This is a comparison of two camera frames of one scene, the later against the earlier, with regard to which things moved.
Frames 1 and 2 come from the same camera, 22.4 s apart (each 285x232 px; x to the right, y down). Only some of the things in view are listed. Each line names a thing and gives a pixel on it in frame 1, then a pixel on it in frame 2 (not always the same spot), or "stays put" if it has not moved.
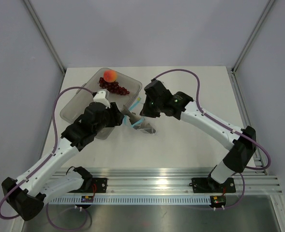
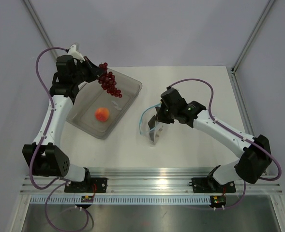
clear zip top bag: (137, 122) to (150, 127)
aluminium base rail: (171, 181) stays put
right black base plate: (206, 185) stays put
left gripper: (116, 116) to (95, 71)
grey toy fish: (137, 120) to (152, 124)
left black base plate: (98, 185) stays put
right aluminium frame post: (252, 35) stays put
